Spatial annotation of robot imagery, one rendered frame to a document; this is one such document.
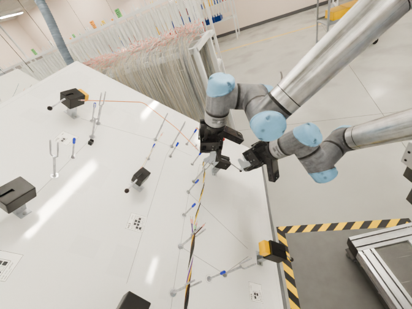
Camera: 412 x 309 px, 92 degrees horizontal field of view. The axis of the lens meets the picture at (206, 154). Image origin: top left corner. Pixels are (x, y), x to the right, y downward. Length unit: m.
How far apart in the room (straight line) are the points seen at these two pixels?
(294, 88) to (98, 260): 0.59
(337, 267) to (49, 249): 1.65
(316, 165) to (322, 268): 1.19
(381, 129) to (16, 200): 0.85
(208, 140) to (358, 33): 0.45
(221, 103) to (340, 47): 0.28
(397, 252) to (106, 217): 1.56
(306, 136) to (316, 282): 1.27
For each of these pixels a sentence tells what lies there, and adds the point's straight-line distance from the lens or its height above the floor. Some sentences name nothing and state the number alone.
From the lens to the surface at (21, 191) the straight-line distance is 0.56.
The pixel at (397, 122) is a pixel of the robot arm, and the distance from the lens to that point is 0.67.
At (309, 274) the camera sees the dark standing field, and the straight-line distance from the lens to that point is 1.76.
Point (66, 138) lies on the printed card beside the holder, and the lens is 0.77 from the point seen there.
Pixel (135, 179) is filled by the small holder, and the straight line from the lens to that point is 0.62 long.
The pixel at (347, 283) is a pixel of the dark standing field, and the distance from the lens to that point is 1.78.
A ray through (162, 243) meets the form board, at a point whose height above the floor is 1.18.
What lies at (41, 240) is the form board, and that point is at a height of 1.38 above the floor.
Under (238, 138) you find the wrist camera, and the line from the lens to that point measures 0.71.
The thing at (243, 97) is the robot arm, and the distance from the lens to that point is 0.58.
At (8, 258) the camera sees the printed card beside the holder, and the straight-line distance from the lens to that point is 0.60.
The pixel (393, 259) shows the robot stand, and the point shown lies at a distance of 1.67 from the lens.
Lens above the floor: 1.68
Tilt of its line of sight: 38 degrees down
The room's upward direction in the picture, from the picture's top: 24 degrees counter-clockwise
